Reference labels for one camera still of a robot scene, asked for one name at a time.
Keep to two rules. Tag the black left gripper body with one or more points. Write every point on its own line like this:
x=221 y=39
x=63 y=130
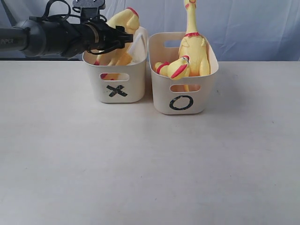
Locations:
x=106 y=37

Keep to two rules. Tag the headless yellow chicken body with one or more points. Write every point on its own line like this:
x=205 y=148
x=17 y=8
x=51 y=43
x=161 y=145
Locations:
x=129 y=19

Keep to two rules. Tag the detached chicken head with tube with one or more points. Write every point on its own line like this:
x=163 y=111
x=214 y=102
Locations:
x=128 y=56

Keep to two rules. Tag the yellow rubber chicken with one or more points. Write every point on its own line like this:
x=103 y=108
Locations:
x=175 y=70
x=193 y=44

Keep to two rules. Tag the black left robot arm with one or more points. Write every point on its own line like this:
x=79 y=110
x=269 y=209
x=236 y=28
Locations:
x=41 y=38

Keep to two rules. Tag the cream bin marked X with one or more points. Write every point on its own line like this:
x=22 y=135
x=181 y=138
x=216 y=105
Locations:
x=119 y=84

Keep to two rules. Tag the cream bin marked O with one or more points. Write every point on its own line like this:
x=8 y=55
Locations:
x=175 y=103

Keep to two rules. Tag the white backdrop curtain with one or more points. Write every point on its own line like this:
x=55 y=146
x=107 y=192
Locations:
x=237 y=30

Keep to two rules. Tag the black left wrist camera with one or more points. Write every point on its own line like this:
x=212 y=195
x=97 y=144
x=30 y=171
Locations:
x=88 y=8

